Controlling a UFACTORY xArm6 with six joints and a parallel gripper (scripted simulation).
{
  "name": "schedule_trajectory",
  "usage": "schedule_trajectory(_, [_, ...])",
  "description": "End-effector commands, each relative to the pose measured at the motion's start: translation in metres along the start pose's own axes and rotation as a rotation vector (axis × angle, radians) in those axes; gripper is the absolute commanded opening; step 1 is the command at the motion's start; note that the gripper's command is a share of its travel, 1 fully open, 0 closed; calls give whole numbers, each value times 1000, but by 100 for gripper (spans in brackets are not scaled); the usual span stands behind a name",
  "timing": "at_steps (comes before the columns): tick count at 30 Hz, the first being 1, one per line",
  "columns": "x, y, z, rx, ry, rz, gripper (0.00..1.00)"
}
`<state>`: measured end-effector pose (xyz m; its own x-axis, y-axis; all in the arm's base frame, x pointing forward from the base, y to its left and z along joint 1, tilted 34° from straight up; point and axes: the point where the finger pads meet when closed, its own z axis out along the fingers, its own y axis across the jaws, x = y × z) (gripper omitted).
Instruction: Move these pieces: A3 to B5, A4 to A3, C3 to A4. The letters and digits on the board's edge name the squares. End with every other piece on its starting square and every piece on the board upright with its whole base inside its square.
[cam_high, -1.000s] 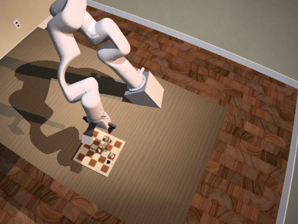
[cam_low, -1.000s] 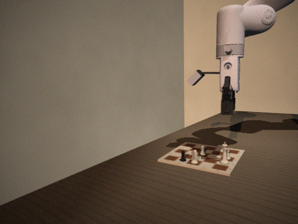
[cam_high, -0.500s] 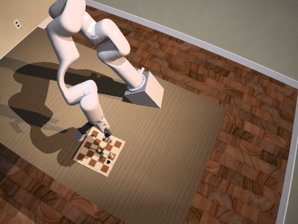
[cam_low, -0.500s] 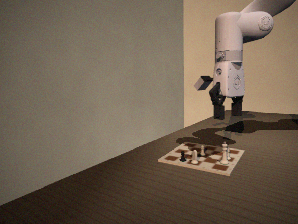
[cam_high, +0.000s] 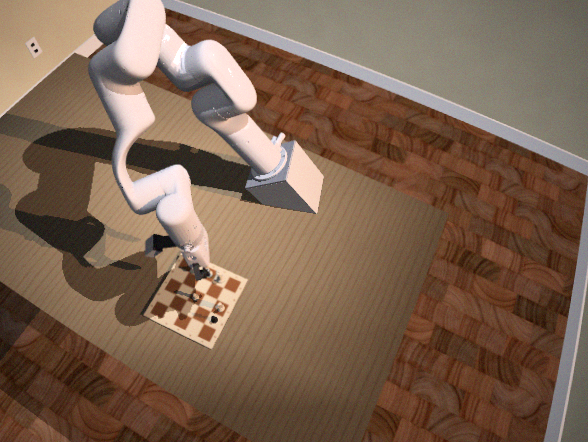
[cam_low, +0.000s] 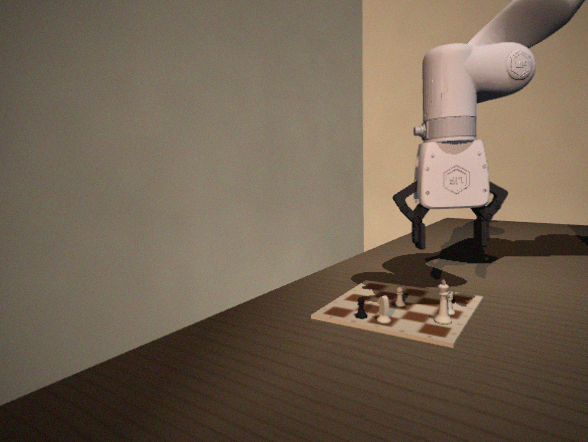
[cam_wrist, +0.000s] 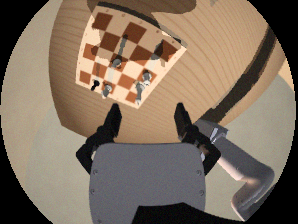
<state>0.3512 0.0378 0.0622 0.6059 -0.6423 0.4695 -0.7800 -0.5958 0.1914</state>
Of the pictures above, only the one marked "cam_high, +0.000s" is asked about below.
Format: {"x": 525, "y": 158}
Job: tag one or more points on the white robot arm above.
{"x": 116, "y": 71}

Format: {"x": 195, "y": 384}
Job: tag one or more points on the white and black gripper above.
{"x": 201, "y": 259}

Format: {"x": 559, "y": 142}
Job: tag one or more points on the checkered chessboard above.
{"x": 173, "y": 305}

